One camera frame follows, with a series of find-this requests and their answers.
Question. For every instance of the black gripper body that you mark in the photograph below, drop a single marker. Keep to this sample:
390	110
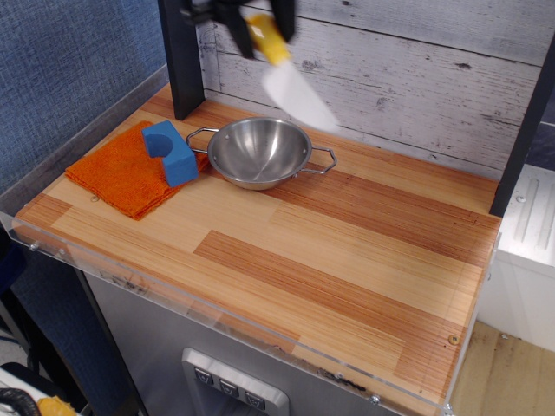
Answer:
195	12

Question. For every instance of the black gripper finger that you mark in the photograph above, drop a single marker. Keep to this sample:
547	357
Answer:
284	12
238	30

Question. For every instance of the yellow handled toy knife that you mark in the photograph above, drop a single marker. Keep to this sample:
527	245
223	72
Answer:
283	82

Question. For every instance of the blue foam block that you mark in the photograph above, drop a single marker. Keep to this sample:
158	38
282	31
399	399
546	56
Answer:
179	163

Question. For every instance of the orange folded cloth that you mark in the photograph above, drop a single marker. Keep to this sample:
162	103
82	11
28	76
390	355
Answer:
123	175

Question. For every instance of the steel cabinet control panel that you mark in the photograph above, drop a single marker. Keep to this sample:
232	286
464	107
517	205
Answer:
201	370

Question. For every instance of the white side cabinet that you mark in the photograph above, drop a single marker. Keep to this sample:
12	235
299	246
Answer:
518	295

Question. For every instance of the yellow object bottom left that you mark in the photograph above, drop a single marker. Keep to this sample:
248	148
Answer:
54	406

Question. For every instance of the black left support post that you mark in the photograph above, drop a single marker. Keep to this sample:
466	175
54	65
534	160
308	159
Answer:
182	57

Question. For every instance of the black support post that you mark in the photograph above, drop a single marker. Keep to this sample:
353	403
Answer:
536	107
182	57

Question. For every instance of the steel bowl with handles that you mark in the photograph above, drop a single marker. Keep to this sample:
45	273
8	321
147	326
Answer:
260	153

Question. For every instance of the black right support post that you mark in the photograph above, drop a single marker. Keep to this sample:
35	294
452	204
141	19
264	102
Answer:
536	107

